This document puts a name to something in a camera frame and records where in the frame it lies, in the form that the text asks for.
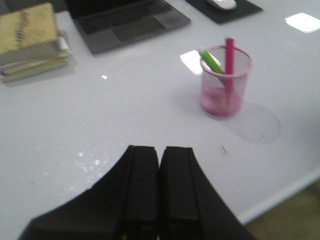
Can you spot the black mouse pad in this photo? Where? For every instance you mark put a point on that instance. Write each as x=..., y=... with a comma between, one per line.
x=243, y=9

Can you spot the top yellow book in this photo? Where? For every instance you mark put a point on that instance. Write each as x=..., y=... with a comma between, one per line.
x=29, y=34

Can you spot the bottom pale book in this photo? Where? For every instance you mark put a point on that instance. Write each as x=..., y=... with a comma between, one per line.
x=35, y=70

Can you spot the pink highlighter pen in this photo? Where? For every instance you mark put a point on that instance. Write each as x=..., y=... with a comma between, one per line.
x=229, y=65

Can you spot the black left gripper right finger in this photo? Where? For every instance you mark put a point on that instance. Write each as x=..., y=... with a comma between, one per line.
x=190, y=207

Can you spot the grey open laptop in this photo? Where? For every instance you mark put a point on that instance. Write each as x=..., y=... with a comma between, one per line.
x=109, y=24

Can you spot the pink mesh pen holder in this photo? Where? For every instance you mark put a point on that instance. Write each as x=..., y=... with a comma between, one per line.
x=222, y=95

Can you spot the white computer mouse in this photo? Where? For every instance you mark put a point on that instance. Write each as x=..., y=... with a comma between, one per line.
x=224, y=5

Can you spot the middle cream book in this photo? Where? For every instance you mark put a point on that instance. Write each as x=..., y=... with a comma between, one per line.
x=20, y=66

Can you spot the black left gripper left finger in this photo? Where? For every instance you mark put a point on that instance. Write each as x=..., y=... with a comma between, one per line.
x=122, y=205

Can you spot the green highlighter pen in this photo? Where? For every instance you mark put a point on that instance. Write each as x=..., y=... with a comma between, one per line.
x=210, y=61

